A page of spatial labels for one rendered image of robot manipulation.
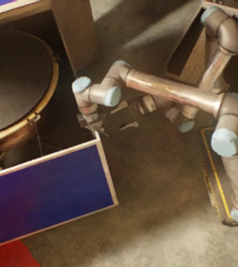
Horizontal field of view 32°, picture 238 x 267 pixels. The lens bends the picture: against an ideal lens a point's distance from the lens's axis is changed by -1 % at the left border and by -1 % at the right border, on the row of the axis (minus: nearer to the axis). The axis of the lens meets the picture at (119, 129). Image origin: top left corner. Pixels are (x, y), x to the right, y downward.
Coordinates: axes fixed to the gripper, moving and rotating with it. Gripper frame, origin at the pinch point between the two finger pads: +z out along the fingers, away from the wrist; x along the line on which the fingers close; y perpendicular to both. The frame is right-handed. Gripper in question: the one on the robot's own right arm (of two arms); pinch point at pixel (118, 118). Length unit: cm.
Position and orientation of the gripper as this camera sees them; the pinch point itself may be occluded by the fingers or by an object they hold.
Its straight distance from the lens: 233.7
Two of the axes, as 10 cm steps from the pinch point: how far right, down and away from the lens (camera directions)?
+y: 2.2, 5.8, -7.8
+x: 3.9, 6.9, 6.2
